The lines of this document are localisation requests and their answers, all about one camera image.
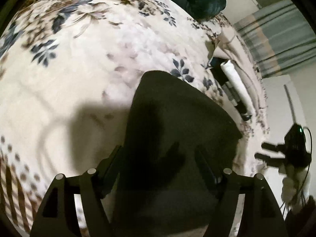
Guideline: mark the wide grey-green curtain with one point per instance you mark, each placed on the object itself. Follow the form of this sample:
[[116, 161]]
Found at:
[[276, 42]]

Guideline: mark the dark striped sweater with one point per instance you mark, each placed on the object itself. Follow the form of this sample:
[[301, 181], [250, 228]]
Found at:
[[177, 128]]

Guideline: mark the folded beige garment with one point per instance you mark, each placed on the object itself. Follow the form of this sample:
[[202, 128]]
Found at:
[[237, 51]]

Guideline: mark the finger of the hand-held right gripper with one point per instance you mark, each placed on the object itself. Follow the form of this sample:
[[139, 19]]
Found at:
[[270, 159], [272, 147]]

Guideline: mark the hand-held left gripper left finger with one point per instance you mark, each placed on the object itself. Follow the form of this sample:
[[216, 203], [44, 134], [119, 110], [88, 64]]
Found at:
[[108, 164]]

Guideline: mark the folded white garment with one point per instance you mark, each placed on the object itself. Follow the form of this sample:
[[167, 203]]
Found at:
[[234, 84]]

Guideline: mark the white headboard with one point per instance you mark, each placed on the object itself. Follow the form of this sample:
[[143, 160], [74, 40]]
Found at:
[[276, 103]]

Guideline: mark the person's right hand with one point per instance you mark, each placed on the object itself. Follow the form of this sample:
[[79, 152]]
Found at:
[[290, 185]]

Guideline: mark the floral blanket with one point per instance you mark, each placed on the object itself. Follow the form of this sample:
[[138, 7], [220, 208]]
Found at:
[[74, 79]]

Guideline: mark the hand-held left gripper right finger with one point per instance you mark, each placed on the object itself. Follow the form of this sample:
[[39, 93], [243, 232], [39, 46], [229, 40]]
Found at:
[[206, 167]]

